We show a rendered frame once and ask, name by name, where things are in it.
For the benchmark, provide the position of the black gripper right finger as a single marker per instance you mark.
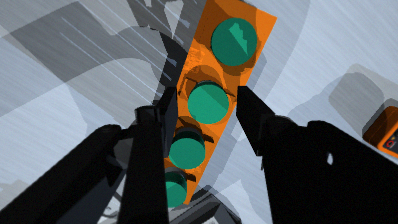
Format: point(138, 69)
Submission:
point(361, 182)

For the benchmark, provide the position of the orange multimeter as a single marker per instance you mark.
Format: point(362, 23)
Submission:
point(383, 133)

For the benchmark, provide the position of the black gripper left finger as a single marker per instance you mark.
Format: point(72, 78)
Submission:
point(79, 187)

